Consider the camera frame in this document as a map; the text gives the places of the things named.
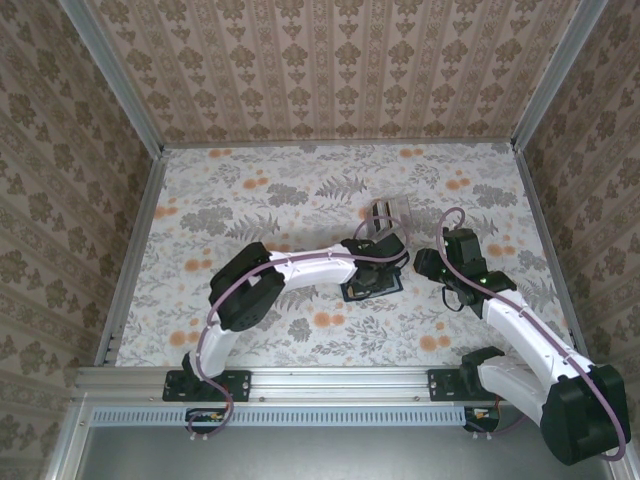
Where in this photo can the blue leather card holder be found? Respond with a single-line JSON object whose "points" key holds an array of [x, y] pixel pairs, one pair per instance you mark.
{"points": [[390, 287]]}

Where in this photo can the clear plastic card box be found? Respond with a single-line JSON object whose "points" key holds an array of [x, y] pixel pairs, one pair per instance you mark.
{"points": [[402, 212]]}

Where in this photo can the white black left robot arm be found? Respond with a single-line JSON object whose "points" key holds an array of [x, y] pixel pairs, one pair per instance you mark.
{"points": [[310, 272]]}

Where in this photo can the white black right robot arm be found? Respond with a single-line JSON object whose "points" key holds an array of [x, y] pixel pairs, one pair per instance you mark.
{"points": [[525, 330]]}

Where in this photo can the floral patterned table cover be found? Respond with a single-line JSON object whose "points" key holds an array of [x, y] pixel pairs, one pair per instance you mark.
{"points": [[250, 200]]}

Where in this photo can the grey metal sheet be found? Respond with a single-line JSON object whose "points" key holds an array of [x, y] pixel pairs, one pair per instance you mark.
{"points": [[325, 455]]}

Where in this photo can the aluminium table side rail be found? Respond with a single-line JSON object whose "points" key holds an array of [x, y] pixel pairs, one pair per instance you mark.
{"points": [[549, 250], [134, 260]]}

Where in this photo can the long aluminium base rail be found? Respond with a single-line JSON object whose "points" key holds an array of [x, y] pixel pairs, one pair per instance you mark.
{"points": [[340, 385]]}

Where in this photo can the aluminium corner post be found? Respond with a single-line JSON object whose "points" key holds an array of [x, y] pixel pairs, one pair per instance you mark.
{"points": [[120, 80], [554, 75]]}

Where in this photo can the aluminium lower frame bar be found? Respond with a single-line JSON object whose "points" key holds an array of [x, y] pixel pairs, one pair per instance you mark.
{"points": [[620, 472], [65, 450]]}

